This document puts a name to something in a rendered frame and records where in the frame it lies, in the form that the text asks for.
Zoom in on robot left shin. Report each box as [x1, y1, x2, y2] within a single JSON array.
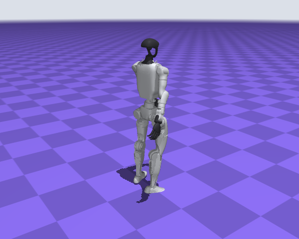
[[134, 141, 145, 176]]

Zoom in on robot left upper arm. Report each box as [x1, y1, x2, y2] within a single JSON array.
[[132, 61, 140, 76]]

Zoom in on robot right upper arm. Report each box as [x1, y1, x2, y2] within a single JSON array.
[[156, 65, 169, 99]]

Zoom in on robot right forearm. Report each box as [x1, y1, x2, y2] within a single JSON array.
[[155, 91, 169, 121]]

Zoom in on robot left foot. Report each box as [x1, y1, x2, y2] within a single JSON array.
[[134, 171, 147, 183]]

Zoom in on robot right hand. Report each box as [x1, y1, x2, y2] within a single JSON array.
[[147, 115, 162, 140]]

